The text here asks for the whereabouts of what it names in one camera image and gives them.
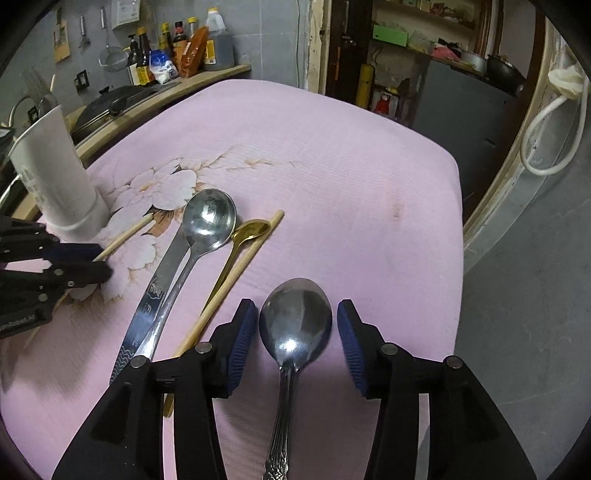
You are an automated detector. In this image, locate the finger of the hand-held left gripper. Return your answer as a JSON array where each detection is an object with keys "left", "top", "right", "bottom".
[
  {"left": 0, "top": 217, "right": 105, "bottom": 267},
  {"left": 0, "top": 261, "right": 114, "bottom": 308}
]

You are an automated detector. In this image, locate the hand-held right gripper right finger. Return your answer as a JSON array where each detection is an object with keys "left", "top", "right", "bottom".
[{"left": 337, "top": 299, "right": 539, "bottom": 480}]

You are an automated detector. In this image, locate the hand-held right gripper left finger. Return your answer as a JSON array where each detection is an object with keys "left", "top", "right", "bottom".
[{"left": 52, "top": 299, "right": 259, "bottom": 480}]

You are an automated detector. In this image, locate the ornate steel spoon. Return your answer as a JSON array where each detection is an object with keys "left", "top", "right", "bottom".
[{"left": 259, "top": 278, "right": 333, "bottom": 480}]

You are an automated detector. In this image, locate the engraved steel utensil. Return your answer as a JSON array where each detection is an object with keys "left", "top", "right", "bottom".
[{"left": 110, "top": 222, "right": 195, "bottom": 387}]

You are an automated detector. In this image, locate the white plastic utensil holder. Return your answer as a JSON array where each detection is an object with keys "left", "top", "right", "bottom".
[{"left": 9, "top": 105, "right": 110, "bottom": 243}]

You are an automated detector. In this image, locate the large round steel spoon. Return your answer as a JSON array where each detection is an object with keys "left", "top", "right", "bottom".
[{"left": 139, "top": 188, "right": 238, "bottom": 361}]

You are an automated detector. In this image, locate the black frying pan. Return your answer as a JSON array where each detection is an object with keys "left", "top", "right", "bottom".
[{"left": 73, "top": 84, "right": 154, "bottom": 136}]

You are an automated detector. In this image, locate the steel faucet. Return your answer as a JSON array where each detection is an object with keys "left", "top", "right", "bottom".
[{"left": 8, "top": 96, "right": 38, "bottom": 134}]

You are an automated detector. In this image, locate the steel mesh strainer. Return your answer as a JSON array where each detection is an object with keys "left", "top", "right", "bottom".
[{"left": 99, "top": 6, "right": 129, "bottom": 73}]

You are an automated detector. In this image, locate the row of sauce bottles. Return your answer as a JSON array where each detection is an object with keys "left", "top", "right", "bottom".
[{"left": 127, "top": 17, "right": 204, "bottom": 87}]

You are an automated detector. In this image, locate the white salt bag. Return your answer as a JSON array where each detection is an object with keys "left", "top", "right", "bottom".
[{"left": 150, "top": 49, "right": 179, "bottom": 84}]

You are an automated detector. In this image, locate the wooden knife rack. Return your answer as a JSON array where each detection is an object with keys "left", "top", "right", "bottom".
[{"left": 52, "top": 8, "right": 73, "bottom": 64}]

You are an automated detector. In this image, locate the beige kitchen counter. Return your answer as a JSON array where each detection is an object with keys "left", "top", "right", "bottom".
[{"left": 65, "top": 64, "right": 252, "bottom": 162}]

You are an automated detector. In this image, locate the orange packet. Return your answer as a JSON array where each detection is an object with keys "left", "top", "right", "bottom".
[{"left": 178, "top": 25, "right": 209, "bottom": 77}]

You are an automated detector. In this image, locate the grey cabinet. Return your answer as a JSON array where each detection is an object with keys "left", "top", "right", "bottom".
[{"left": 412, "top": 59, "right": 519, "bottom": 205}]

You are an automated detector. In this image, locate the plastic oil jug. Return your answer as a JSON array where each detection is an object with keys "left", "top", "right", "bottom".
[{"left": 203, "top": 7, "right": 236, "bottom": 71}]

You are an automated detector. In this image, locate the yellow cylinder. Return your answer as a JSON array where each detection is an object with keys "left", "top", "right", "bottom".
[{"left": 359, "top": 64, "right": 374, "bottom": 107}]

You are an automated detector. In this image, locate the silver pot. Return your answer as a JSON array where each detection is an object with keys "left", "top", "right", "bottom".
[{"left": 459, "top": 50, "right": 488, "bottom": 75}]

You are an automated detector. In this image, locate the green box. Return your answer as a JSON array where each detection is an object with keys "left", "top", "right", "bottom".
[{"left": 372, "top": 24, "right": 410, "bottom": 47}]

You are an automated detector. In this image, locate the black pot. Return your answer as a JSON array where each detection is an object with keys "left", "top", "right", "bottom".
[{"left": 486, "top": 54, "right": 527, "bottom": 91}]

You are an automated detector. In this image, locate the wooden shelf unit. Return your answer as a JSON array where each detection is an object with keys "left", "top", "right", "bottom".
[{"left": 369, "top": 0, "right": 495, "bottom": 52}]

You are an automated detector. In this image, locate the white wall box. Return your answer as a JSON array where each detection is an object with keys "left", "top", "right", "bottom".
[{"left": 112, "top": 0, "right": 142, "bottom": 27}]

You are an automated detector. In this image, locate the white hose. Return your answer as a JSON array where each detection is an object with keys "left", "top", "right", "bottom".
[{"left": 521, "top": 92, "right": 590, "bottom": 176}]

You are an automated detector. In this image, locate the wooden door frame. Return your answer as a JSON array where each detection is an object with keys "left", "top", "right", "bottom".
[{"left": 305, "top": 0, "right": 591, "bottom": 273}]

